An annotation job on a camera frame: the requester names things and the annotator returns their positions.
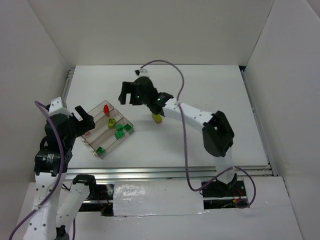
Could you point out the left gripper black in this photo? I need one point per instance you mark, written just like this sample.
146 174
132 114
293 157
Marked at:
76 122

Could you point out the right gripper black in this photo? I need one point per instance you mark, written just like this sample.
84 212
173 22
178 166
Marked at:
130 92

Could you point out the red lego plate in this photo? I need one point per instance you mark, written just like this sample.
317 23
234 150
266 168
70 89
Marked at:
106 109

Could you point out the lime small lego brick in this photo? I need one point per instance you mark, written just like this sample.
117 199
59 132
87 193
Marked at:
111 123

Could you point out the green hollow lego brick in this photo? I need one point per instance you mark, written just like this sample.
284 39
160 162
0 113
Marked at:
100 150

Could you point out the green lego brick with print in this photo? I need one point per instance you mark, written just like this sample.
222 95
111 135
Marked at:
119 128

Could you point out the green square lego brick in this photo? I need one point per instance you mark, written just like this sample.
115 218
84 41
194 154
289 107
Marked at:
119 134

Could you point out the green curved lego brick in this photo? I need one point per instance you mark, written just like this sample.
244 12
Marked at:
127 127

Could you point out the lime yellow long lego brick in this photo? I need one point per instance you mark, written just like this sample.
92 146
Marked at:
157 118

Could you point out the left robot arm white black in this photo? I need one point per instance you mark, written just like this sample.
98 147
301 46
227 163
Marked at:
50 220

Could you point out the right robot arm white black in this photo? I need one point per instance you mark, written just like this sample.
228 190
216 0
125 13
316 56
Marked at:
217 134

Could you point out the clear bin near compartment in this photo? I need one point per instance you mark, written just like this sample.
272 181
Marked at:
107 139

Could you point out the white tape cover panel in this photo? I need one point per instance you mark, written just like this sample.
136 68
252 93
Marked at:
156 198

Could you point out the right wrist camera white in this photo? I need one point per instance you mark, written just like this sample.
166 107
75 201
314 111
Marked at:
142 72

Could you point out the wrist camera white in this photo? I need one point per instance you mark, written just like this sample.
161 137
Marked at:
57 106
142 72

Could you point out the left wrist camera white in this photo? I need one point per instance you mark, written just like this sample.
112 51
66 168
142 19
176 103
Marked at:
57 106

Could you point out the aluminium rail frame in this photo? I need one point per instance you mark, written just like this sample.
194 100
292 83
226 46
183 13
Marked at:
155 151

